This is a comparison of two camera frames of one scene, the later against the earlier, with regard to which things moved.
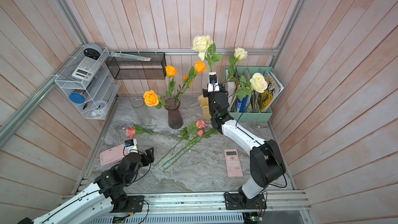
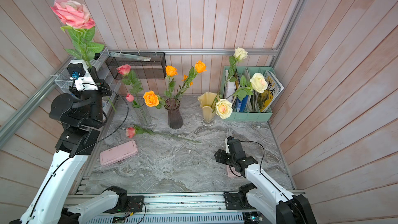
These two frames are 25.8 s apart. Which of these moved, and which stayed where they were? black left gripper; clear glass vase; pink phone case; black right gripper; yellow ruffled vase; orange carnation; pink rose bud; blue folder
Moved: black left gripper; black right gripper; pink rose bud
Stayed: clear glass vase; blue folder; yellow ruffled vase; pink phone case; orange carnation
